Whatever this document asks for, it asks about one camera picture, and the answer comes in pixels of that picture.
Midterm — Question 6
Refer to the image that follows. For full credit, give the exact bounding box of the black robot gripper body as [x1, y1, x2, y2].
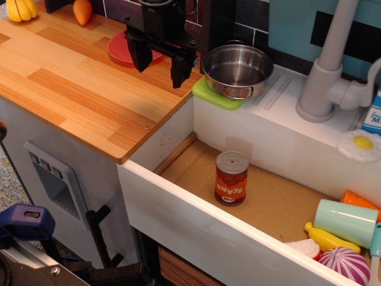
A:
[124, 1, 199, 67]

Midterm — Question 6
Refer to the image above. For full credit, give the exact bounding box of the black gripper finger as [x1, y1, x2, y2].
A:
[170, 49, 194, 89]
[127, 38, 152, 73]

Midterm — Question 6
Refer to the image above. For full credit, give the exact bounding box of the orange beans can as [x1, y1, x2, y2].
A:
[214, 151, 249, 206]

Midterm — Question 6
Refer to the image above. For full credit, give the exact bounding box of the stainless steel pot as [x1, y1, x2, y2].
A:
[202, 44, 274, 100]

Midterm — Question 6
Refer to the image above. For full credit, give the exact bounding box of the red plastic plate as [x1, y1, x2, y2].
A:
[107, 31, 164, 64]

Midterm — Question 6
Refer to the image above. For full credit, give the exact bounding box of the green plastic mat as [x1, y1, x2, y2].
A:
[192, 76, 246, 111]

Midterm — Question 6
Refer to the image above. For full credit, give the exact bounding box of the orange toy fruit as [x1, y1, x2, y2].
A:
[73, 0, 92, 26]

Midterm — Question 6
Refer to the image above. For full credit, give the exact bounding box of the wooden kitchen counter top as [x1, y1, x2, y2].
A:
[1, 1, 201, 164]

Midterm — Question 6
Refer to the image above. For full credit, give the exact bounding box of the white toy sink basin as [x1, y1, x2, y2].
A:
[118, 67, 380, 285]

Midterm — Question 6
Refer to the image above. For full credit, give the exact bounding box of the yellow toy bell pepper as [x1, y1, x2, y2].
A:
[6, 0, 38, 23]

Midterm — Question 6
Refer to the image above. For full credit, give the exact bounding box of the grey toy faucet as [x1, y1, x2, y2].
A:
[296, 1, 380, 123]

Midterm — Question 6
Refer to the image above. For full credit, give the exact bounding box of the grey dishwasher control panel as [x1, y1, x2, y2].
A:
[24, 141, 89, 230]

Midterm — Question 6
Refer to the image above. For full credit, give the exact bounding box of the toy fried egg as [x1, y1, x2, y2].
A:
[336, 129, 380, 163]

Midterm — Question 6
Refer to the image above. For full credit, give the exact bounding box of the blue milk carton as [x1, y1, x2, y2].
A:
[362, 87, 381, 135]

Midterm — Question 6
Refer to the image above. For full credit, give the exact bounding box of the brown wooden drawer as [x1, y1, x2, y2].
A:
[158, 245, 224, 285]

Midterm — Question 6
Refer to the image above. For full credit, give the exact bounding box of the blue clamp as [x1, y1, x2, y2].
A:
[1, 203, 55, 241]

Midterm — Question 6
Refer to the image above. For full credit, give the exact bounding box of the orange plastic cup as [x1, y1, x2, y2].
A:
[340, 190, 380, 222]

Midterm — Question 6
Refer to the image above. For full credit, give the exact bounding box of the white red toy slice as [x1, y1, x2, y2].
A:
[285, 238, 321, 260]

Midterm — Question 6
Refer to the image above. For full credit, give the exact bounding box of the yellow toy banana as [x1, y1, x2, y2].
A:
[304, 222, 361, 253]

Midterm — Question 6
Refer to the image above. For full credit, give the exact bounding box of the mint green plastic cup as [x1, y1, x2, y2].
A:
[313, 199, 378, 248]

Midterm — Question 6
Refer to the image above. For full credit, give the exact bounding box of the purple toy onion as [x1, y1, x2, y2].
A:
[318, 247, 370, 285]

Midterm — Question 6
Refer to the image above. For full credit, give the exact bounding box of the black door handle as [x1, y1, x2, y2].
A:
[85, 205, 123, 268]

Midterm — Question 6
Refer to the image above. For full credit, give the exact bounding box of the light blue utensil handle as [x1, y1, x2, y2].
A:
[368, 222, 381, 286]

